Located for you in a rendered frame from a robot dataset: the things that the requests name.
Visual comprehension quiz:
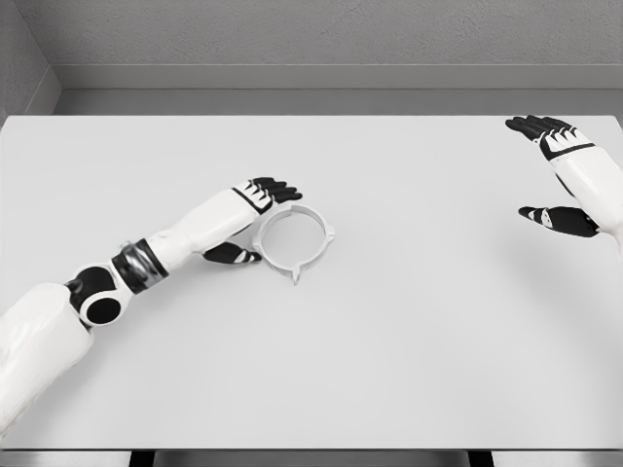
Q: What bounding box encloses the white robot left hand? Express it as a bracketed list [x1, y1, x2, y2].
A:
[182, 176, 304, 268]

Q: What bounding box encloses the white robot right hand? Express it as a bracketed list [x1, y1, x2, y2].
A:
[504, 114, 623, 254]

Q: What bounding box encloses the thin white pipe clamp ring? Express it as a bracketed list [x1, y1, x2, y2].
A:
[252, 204, 338, 288]

